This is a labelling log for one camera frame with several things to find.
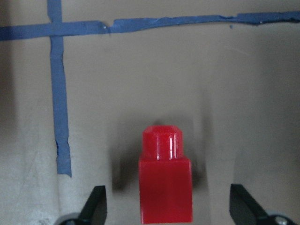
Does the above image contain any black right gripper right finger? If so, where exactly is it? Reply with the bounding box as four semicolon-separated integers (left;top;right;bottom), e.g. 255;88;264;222
229;184;272;225

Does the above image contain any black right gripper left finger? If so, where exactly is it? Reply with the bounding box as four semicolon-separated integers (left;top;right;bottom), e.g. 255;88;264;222
75;186;107;225

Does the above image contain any red toy block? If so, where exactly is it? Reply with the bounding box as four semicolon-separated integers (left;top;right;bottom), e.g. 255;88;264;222
139;125;193;224

